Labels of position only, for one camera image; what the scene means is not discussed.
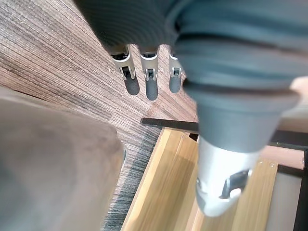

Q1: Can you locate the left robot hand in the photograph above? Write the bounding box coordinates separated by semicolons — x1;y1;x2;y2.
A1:
73;0;308;218

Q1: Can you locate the wooden slatted rack shelf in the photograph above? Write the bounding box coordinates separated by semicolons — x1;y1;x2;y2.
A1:
120;127;280;231

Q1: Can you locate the black metal rack frame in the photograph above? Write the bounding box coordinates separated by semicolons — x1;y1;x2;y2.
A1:
141;117;308;231

